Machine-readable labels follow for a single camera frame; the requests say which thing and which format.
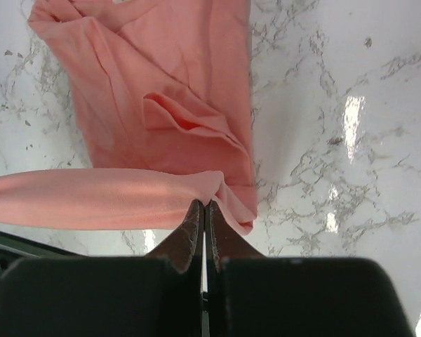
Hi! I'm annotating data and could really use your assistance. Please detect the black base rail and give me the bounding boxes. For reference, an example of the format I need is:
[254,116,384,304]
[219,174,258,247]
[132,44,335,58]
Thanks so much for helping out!
[0,232,76,275]

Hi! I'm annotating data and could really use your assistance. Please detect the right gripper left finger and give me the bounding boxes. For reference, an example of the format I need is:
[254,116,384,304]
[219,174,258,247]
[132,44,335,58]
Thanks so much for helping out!
[0,201,202,336]

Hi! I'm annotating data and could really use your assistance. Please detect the salmon pink t shirt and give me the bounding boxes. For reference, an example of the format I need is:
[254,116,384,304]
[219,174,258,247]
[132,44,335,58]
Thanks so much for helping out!
[0,1,257,234]

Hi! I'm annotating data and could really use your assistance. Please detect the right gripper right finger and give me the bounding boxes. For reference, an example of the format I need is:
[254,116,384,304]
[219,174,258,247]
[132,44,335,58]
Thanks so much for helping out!
[204,202,412,336]

